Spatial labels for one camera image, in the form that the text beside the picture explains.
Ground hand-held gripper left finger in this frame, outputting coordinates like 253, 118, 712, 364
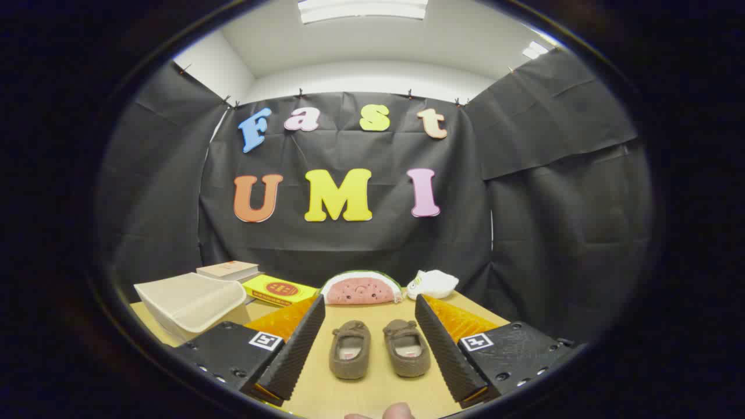
169, 294, 327, 408

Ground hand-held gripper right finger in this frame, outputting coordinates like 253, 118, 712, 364
414, 294, 586, 409

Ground brown shoe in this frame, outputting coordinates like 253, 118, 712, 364
329, 320, 372, 381
382, 319, 432, 378

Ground cream fabric storage box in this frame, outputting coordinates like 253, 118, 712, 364
134, 272, 248, 341

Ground yellow book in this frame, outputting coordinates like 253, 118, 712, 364
242, 274, 320, 307

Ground white plush toy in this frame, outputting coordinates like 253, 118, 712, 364
406, 269, 460, 301

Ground grey book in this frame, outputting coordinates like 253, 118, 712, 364
224, 269, 264, 286

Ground watermelon slice plush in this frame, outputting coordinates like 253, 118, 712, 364
320, 269, 403, 306

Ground beige book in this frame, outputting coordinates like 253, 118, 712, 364
196, 261, 261, 281

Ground black backdrop cloth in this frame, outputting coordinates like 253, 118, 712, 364
96, 49, 655, 344

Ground large ceiling light panel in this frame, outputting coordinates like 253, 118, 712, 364
297, 0, 430, 25

